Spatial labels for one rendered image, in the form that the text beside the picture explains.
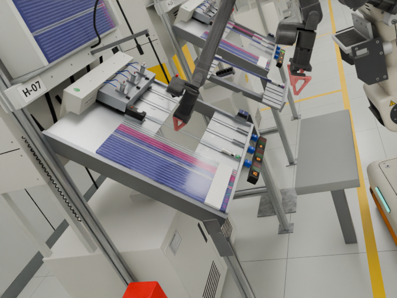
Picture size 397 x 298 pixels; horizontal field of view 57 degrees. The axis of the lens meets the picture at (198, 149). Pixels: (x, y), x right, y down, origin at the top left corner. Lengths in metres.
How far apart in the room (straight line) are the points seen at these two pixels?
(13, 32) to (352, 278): 1.74
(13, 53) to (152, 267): 0.97
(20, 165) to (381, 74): 1.37
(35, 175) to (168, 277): 0.67
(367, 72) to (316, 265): 1.02
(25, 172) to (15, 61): 0.42
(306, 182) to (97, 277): 1.02
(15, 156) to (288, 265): 1.41
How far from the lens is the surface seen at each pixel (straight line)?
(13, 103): 1.33
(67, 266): 1.86
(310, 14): 1.24
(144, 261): 1.59
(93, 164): 1.34
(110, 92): 1.58
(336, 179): 1.51
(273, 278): 2.04
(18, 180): 1.61
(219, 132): 1.69
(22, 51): 1.42
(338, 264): 2.02
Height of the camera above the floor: 1.48
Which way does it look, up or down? 24 degrees down
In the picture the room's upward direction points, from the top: 24 degrees counter-clockwise
